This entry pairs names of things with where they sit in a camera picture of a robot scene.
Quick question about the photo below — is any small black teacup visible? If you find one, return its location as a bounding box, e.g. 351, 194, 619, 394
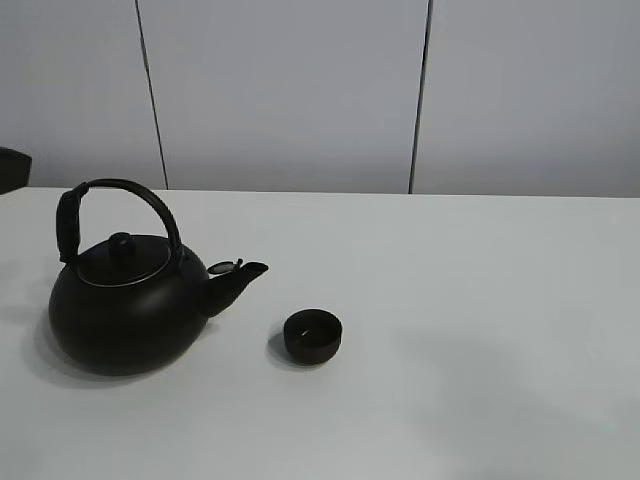
282, 309, 343, 366

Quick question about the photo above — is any black round teapot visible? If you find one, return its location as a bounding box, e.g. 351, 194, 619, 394
48, 178, 268, 376

